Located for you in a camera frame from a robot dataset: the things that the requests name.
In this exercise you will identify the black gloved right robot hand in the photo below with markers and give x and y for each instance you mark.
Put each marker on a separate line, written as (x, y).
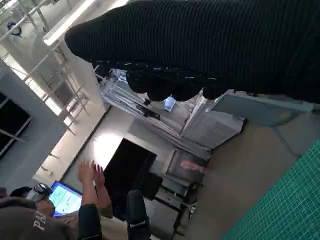
(200, 45)

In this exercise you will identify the white appliance with grille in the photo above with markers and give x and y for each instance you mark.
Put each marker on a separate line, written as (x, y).
(215, 130)

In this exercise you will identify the white ceiling light bar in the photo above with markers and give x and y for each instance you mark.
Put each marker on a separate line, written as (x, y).
(57, 35)

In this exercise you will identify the black office chair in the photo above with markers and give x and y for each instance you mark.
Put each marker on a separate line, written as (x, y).
(136, 212)

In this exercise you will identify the green cutting mat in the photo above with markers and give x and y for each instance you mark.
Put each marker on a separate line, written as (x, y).
(287, 205)

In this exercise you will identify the lit computer screen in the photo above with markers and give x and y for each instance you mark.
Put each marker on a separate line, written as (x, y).
(65, 197)

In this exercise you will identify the dark window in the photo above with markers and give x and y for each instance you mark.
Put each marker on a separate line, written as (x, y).
(12, 125)

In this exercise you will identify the person with cap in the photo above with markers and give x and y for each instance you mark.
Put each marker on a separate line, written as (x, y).
(25, 220)

